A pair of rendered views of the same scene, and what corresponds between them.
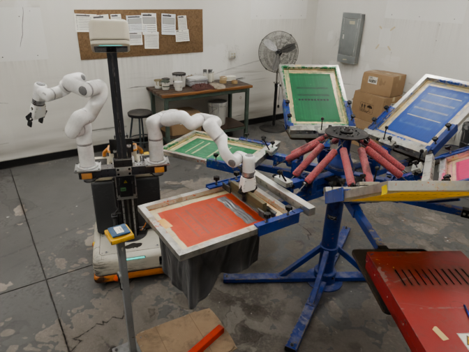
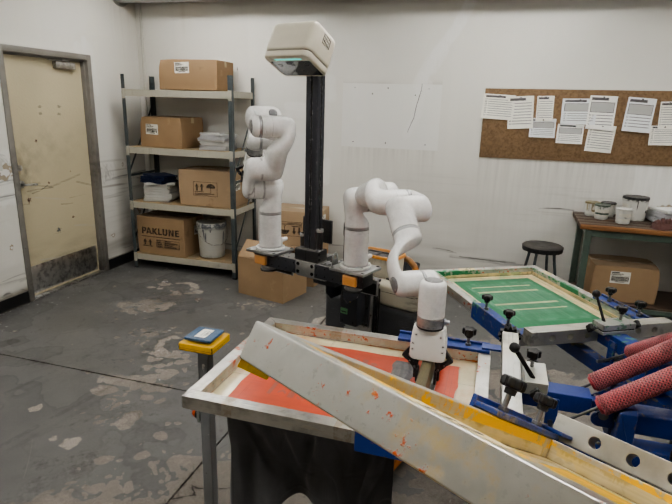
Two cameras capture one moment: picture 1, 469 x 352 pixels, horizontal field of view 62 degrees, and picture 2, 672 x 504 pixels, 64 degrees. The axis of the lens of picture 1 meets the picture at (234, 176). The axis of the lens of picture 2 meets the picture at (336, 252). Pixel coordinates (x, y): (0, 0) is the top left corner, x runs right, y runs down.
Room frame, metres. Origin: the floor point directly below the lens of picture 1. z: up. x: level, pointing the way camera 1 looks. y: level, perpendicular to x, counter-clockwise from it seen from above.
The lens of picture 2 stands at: (1.09, -0.98, 1.75)
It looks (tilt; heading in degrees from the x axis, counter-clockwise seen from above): 15 degrees down; 50
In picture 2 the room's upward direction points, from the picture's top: 2 degrees clockwise
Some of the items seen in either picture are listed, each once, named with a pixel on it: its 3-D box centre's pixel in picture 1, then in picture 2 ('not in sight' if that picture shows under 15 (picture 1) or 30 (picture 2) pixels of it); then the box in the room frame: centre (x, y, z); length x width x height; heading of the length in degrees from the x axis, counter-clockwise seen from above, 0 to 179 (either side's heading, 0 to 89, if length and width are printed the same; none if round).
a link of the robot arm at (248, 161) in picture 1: (243, 160); (429, 292); (2.20, -0.05, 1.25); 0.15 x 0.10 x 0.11; 67
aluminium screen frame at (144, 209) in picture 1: (217, 212); (351, 376); (2.06, 0.10, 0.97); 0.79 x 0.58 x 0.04; 124
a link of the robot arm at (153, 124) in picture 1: (155, 126); (360, 207); (2.45, 0.52, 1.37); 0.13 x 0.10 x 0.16; 157
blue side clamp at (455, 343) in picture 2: (226, 185); (442, 348); (2.42, 0.05, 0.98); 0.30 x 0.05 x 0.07; 124
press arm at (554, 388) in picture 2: (289, 185); (554, 396); (2.37, -0.37, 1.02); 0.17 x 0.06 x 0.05; 124
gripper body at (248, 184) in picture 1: (248, 181); (428, 340); (2.18, -0.08, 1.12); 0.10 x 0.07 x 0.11; 124
